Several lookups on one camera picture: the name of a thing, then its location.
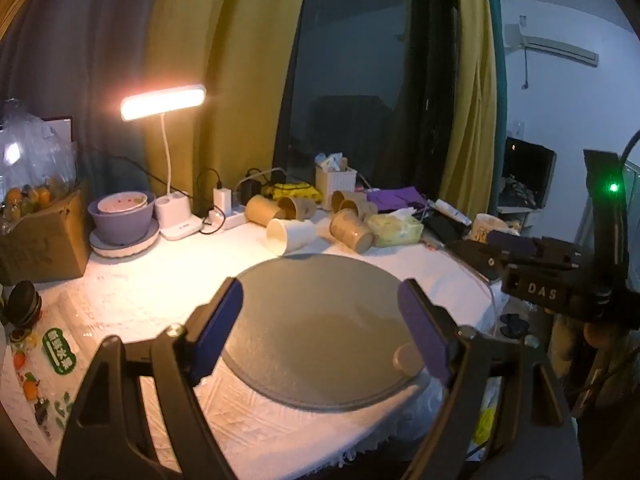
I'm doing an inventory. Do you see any large brown paper cup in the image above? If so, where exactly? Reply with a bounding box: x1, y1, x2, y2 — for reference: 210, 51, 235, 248
329, 209, 374, 254

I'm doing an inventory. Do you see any white desk lamp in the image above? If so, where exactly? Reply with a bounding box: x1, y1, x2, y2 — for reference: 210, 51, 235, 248
120, 84, 206, 242

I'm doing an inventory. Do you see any pink bowl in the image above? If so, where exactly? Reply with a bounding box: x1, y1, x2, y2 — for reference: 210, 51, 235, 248
96, 191, 148, 214

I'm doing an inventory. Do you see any white cartoon mug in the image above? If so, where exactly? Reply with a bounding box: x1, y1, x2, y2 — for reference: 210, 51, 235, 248
469, 214, 520, 243

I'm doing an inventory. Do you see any yellow curtain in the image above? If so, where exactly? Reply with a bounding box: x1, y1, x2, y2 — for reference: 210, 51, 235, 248
142, 0, 303, 214

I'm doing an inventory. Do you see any brown paper cup plain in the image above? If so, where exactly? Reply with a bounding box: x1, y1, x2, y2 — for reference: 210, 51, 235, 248
244, 195, 286, 226

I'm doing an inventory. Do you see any white paper cup green print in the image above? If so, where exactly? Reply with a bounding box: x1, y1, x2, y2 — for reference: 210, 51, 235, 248
266, 219, 317, 257

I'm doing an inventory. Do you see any cardboard box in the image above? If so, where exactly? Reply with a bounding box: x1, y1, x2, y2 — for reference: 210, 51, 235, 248
1, 188, 93, 285

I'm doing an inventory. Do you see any white wall air conditioner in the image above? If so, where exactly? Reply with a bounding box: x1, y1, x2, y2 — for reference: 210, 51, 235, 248
503, 24, 600, 67

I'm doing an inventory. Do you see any yellow tissue pack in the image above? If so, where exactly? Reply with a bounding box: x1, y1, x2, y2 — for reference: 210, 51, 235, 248
367, 214, 424, 248

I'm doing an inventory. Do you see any white power strip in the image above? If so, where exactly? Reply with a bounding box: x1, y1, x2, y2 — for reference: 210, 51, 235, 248
201, 208, 246, 235

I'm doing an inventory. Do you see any fruit sticker packet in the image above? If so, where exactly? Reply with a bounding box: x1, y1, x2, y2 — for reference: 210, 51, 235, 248
9, 327, 79, 442

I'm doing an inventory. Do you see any black monitor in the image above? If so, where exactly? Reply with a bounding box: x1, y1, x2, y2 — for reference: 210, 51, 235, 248
498, 138, 556, 209

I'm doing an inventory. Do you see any clear plastic bag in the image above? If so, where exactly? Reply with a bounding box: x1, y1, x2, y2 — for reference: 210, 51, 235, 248
1, 100, 77, 230

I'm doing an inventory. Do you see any purple bowl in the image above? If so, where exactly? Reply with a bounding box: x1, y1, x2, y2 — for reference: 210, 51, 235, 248
88, 191, 155, 245

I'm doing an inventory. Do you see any white lattice basket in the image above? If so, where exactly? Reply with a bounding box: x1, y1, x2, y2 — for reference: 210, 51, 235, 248
314, 152, 357, 210

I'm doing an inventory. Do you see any brown paper cup printed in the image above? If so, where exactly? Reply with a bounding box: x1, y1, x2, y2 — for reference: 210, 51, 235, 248
278, 196, 317, 221

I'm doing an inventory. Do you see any brown paper cup rear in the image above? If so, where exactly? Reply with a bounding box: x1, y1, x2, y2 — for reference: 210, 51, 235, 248
331, 191, 378, 220

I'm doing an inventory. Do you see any white tube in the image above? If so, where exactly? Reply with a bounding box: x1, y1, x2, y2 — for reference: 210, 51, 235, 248
434, 200, 472, 226

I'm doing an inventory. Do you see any purple cloth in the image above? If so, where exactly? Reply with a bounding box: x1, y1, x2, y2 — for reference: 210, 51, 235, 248
366, 186, 427, 212

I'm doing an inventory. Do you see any yellow banana toy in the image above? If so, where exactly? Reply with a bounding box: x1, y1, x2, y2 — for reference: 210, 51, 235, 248
262, 182, 323, 204

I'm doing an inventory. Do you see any round grey mat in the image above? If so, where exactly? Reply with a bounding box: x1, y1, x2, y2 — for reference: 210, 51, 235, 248
222, 254, 416, 412

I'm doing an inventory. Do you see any white plate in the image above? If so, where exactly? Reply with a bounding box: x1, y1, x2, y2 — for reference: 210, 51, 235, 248
89, 219, 160, 259

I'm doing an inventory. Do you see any grey curtain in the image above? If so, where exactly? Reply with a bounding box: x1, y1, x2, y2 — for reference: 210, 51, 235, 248
1, 0, 153, 196

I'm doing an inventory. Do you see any white charger plug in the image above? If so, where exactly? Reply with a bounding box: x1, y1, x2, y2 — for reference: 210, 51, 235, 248
213, 188, 232, 216

